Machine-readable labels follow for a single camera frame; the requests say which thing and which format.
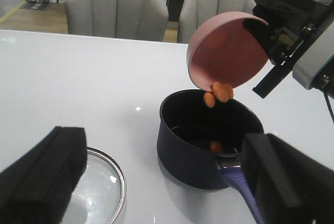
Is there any glass lid blue knob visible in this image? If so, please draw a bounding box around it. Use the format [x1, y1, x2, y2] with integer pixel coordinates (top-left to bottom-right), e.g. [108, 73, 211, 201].
[61, 147, 126, 223]

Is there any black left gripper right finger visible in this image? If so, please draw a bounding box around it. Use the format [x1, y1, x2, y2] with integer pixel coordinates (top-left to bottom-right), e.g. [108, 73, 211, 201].
[241, 134, 333, 223]

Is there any dark blue saucepan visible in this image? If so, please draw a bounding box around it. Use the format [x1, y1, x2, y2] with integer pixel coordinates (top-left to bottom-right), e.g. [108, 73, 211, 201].
[157, 89, 264, 223]

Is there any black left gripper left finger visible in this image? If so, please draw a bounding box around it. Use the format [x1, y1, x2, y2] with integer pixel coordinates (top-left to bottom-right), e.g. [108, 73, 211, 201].
[1, 126, 88, 223]

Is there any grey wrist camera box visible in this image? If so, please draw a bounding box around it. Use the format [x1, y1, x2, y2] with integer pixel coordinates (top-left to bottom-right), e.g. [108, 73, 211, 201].
[293, 24, 333, 90]

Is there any black cable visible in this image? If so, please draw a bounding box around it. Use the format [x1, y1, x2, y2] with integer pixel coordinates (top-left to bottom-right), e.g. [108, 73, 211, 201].
[323, 90, 334, 124]

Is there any pink bowl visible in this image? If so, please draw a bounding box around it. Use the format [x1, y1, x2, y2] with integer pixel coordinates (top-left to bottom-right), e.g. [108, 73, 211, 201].
[187, 11, 269, 91]

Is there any grey upholstered chair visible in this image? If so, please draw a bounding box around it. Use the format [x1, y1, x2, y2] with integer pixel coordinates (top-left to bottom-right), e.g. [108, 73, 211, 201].
[177, 0, 256, 44]
[66, 0, 169, 41]

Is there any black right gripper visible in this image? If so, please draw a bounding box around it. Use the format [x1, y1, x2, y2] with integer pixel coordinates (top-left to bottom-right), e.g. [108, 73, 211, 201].
[242, 0, 333, 98]

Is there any right grey upholstered chair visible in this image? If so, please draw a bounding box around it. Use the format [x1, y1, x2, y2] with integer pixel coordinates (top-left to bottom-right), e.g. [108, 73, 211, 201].
[177, 0, 256, 44]

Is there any left grey upholstered chair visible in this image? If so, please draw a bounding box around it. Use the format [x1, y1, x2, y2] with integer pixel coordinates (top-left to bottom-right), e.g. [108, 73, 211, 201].
[66, 0, 169, 41]

